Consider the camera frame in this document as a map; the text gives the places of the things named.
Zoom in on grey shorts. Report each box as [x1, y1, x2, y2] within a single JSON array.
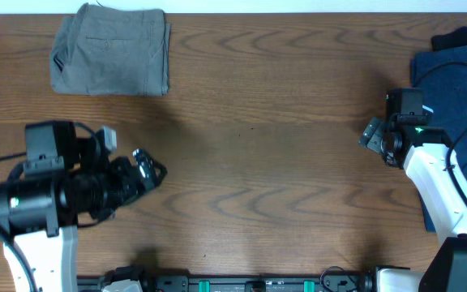
[[49, 3, 171, 96]]

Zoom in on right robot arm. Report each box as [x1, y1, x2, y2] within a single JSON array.
[[359, 118, 467, 291]]

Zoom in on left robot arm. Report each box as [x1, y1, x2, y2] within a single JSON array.
[[0, 149, 167, 291]]

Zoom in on dark blue folded garment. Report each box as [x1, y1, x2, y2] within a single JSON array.
[[409, 39, 467, 233]]

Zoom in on black folded garment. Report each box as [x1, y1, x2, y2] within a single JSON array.
[[431, 26, 467, 52]]

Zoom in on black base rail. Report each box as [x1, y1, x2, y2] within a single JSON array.
[[77, 265, 378, 292]]

